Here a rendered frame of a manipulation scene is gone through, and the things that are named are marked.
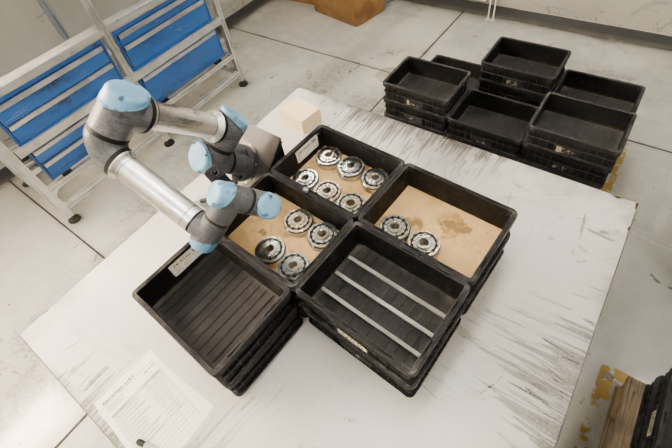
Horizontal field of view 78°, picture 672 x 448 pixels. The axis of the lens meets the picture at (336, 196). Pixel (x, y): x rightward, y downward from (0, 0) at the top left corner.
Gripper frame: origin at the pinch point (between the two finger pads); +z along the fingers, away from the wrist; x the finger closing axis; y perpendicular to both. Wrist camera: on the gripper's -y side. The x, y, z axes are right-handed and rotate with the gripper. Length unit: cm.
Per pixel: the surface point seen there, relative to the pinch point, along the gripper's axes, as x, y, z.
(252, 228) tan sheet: 3.7, 20.7, -5.1
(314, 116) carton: 69, 12, 21
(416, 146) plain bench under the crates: 81, 34, -22
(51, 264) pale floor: -52, 47, 168
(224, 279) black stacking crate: -15.8, 24.9, -10.8
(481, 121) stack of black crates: 148, 60, -15
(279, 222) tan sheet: 11.0, 22.4, -11.3
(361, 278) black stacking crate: 10, 36, -46
